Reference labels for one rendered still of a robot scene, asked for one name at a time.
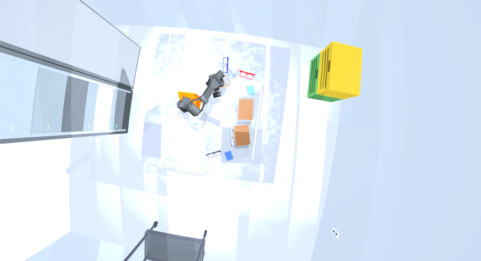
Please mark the black thin-framed glasses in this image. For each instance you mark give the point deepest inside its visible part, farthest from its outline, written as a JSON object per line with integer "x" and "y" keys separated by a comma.
{"x": 210, "y": 155}

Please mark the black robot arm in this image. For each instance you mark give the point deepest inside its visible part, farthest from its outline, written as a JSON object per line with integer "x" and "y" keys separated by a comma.
{"x": 187, "y": 105}

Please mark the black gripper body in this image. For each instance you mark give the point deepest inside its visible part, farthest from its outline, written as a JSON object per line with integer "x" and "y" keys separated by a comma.
{"x": 215, "y": 93}

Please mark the light blue flat square pad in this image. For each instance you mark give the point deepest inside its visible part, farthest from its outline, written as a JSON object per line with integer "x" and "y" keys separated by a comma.
{"x": 228, "y": 155}
{"x": 250, "y": 90}

